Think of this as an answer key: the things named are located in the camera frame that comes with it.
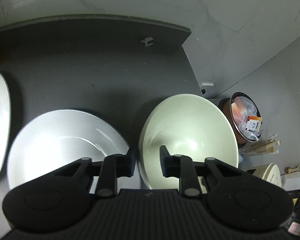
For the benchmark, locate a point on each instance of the white shallow plate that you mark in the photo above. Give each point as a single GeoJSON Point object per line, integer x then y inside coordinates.
{"type": "Point", "coordinates": [57, 138]}

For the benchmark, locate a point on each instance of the cream round lid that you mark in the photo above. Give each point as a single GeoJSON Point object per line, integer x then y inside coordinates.
{"type": "Point", "coordinates": [269, 173]}

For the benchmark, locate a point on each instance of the brown trash bin with bag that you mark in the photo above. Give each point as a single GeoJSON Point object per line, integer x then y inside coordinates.
{"type": "Point", "coordinates": [244, 117]}

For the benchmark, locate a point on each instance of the pale green bowl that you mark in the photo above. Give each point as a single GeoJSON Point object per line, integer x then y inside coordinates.
{"type": "Point", "coordinates": [186, 124]}

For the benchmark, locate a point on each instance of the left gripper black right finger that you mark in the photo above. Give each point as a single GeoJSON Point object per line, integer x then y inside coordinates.
{"type": "Point", "coordinates": [192, 174]}

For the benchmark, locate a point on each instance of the wooden chopsticks bundle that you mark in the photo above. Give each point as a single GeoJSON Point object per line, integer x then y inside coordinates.
{"type": "Point", "coordinates": [262, 147]}

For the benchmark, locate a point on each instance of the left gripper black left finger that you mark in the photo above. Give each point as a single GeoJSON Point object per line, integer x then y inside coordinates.
{"type": "Point", "coordinates": [82, 172]}

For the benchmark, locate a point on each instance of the grey wall hook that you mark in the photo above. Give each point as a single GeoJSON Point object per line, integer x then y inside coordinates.
{"type": "Point", "coordinates": [147, 41]}

